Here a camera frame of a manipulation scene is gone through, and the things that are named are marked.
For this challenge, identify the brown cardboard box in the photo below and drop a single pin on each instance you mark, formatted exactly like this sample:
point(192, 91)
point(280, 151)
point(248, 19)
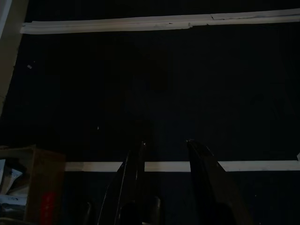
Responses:
point(44, 182)

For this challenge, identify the white tape strip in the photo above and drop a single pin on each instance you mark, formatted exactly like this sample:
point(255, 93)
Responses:
point(117, 24)
point(168, 166)

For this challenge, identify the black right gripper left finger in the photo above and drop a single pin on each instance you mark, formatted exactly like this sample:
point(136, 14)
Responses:
point(126, 187)

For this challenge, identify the crumpled plastic packets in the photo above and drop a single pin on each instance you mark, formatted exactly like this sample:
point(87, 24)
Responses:
point(11, 180)

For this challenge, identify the dark blue carpet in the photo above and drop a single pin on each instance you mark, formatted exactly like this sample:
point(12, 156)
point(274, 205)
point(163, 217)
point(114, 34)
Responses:
point(164, 93)

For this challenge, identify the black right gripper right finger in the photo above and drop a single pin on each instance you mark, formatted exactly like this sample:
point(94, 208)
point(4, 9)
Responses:
point(211, 187)

